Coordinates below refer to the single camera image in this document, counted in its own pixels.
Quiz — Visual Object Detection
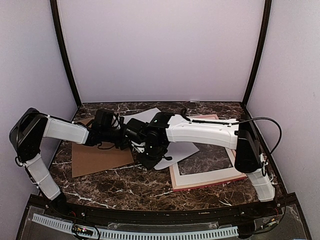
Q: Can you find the photo print white border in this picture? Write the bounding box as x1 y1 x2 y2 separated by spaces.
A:
124 108 199 171

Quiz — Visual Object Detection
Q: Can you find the white mat paper sheet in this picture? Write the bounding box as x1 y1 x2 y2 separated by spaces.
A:
171 114 245 187

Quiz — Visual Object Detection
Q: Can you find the clear acrylic sheet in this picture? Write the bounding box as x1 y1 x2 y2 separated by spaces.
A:
177 145 232 175

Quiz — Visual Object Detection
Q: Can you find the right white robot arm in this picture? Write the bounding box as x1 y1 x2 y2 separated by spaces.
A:
124 110 276 217

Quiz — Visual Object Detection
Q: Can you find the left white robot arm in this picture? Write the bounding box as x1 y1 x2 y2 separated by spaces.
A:
9 107 129 218

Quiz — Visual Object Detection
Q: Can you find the brown cardboard backing board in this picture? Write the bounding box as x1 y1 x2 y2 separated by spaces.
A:
71 117 135 179

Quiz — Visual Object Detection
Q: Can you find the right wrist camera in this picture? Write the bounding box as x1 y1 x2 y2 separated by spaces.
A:
131 143 145 153

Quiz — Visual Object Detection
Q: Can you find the left black corner post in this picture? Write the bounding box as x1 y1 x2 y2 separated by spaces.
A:
49 0 82 108

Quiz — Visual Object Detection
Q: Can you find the black corner post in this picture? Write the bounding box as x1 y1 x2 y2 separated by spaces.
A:
49 0 82 108
242 0 272 107

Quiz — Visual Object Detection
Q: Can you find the black front table rail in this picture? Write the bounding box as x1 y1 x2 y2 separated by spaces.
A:
65 202 283 225

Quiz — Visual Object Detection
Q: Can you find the white slotted cable duct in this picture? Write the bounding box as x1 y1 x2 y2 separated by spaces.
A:
31 213 239 240

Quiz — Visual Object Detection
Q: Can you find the right black corner post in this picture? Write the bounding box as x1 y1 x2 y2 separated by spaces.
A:
242 0 272 107

